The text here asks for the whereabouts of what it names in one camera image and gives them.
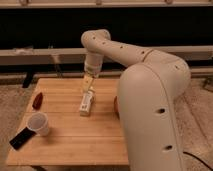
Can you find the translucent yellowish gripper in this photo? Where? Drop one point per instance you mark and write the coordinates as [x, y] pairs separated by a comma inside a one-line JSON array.
[[87, 83]]

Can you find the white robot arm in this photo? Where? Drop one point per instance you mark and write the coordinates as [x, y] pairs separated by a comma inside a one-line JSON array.
[[146, 91]]

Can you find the white remote control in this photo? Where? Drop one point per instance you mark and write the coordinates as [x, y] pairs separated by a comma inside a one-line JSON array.
[[86, 103]]

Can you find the orange bowl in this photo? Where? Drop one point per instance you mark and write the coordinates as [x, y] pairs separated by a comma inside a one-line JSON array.
[[116, 106]]

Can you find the dark red small object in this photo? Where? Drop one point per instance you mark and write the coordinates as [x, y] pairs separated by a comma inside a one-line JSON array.
[[37, 101]]

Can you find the wooden board table top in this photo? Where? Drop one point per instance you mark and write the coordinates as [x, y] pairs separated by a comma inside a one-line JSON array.
[[73, 139]]

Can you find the black smartphone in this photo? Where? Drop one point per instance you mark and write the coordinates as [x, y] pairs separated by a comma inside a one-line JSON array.
[[21, 138]]

